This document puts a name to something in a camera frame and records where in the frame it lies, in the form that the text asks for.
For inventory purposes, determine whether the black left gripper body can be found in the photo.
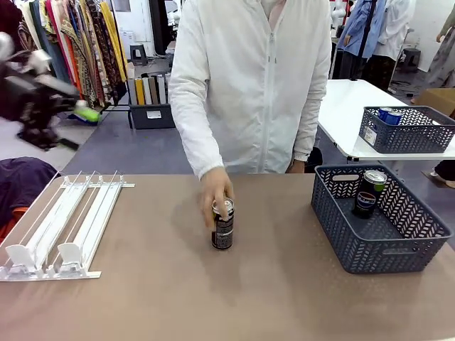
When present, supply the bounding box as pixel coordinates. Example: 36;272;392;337
0;64;73;151

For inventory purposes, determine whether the black Pepsi can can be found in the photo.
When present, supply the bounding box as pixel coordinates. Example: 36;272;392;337
211;197;237;251
351;169;388;220

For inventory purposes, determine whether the grey plastic lattice basket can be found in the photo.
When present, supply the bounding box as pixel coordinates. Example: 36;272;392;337
310;163;454;276
358;105;455;155

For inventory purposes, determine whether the person's left forearm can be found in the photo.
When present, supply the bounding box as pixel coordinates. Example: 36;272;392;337
291;95;330;159

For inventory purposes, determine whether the person's right forearm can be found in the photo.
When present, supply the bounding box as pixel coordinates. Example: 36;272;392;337
176;106;228;181

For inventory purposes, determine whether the white can dispenser rack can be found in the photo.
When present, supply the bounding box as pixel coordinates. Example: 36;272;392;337
0;170;137;283

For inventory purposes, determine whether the person's right hand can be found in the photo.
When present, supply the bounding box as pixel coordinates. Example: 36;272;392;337
198;166;236;229

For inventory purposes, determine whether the brown patterned hanging garment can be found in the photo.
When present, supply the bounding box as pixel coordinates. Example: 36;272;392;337
82;0;120;104

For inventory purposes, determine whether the dark purple cloth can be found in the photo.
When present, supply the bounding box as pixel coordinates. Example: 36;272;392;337
0;156;60;230

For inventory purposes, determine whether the white fabric roll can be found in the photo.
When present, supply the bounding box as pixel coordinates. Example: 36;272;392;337
142;76;153;106

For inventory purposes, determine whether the dark grey storage bin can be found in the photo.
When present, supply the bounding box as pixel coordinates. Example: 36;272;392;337
127;102;178;130

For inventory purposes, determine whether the green patterned hanging garment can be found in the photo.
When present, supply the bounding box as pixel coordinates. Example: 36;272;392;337
59;13;92;97

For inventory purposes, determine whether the pink hanging garment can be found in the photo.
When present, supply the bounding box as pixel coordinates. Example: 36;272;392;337
44;0;74;77

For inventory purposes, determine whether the yellow hanging garment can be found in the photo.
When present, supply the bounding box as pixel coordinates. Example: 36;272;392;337
99;1;128;83

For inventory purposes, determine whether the light grey fabric roll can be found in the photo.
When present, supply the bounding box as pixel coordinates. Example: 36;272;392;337
157;73;167;105

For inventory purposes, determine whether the grey plastic stool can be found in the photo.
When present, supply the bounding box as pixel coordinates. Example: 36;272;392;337
129;43;148;67

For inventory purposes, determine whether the white air purifier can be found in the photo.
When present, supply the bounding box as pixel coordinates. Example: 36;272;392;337
118;29;138;58

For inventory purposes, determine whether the person's torso in white jacket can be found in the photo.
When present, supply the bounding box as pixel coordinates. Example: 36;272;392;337
168;0;333;175

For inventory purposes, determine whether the white table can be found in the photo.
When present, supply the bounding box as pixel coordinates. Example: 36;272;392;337
318;78;455;185

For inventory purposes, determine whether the black stand pole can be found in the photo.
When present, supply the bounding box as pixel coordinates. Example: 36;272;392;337
350;0;378;82

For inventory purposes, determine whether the dark plastic stool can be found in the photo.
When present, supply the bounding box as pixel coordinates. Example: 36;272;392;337
401;47;422;74

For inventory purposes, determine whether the brown cardboard box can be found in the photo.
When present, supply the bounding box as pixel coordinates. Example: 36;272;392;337
416;87;455;118

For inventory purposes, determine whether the bystander's leg with shoe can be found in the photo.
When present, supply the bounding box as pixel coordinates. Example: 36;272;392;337
429;159;455;189

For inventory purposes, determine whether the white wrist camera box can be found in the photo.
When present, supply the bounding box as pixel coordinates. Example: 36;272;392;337
26;49;53;75

